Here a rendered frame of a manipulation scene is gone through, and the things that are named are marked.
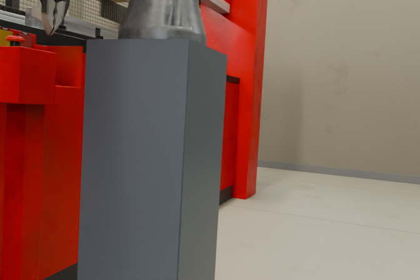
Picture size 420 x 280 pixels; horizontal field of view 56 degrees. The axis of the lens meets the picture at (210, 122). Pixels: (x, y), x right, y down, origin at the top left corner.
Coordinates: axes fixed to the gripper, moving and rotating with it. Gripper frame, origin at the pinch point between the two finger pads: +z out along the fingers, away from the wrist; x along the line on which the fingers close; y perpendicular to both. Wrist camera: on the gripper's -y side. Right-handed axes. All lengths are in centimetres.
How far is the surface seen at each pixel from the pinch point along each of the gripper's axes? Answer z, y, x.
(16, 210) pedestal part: 43.3, -3.2, 8.4
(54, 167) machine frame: 40.7, 12.8, -20.9
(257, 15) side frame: -46, 5, -198
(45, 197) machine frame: 49, 12, -18
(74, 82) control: 12.0, -4.9, -4.5
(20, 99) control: 16.5, -7.5, 14.5
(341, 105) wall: 9, -55, -354
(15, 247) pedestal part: 52, -4, 9
